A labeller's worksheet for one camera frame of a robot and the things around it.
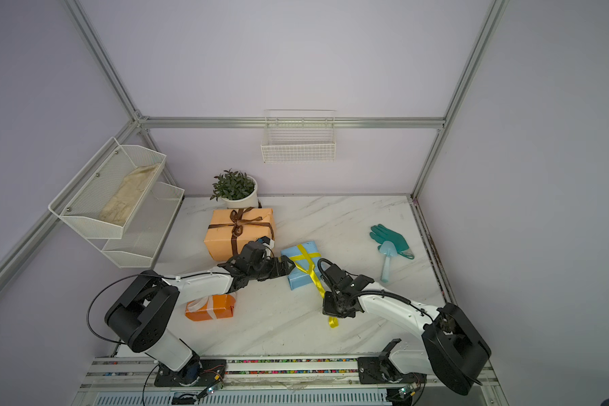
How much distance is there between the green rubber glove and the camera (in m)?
1.02

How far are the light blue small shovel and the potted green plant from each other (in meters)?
0.58

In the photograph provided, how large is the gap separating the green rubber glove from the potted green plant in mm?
539

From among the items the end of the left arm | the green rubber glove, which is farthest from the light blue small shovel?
the end of the left arm

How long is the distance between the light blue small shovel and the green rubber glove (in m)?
0.01

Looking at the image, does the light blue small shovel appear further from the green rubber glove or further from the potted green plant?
the potted green plant

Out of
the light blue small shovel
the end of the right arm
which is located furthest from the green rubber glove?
the end of the right arm

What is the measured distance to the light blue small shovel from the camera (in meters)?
0.96

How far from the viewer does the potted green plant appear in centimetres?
101
